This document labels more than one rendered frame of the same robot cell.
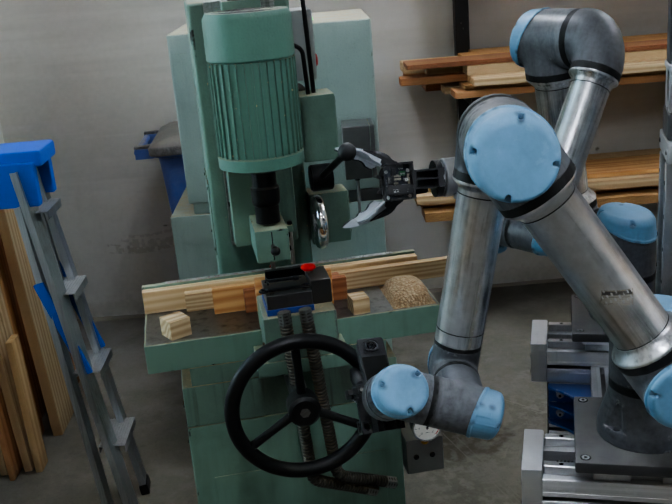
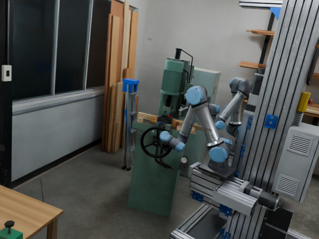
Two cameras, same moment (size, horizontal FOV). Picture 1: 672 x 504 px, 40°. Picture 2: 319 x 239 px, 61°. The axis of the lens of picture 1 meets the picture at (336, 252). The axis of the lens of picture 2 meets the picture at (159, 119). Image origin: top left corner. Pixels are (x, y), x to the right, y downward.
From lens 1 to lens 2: 0.84 m
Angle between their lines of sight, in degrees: 17
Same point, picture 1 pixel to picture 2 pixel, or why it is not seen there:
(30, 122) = (144, 79)
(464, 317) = (184, 128)
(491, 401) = (181, 144)
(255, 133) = (168, 86)
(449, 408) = (172, 142)
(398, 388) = (163, 134)
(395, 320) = not seen: hidden behind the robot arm
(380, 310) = not seen: hidden behind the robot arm
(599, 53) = (243, 88)
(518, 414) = not seen: hidden behind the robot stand
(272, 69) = (175, 73)
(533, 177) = (195, 100)
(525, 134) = (196, 91)
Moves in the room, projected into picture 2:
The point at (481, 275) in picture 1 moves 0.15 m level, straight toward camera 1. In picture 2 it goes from (190, 121) to (181, 124)
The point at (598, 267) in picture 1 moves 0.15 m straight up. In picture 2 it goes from (205, 123) to (210, 100)
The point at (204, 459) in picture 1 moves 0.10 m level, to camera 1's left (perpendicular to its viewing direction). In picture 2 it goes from (137, 149) to (127, 146)
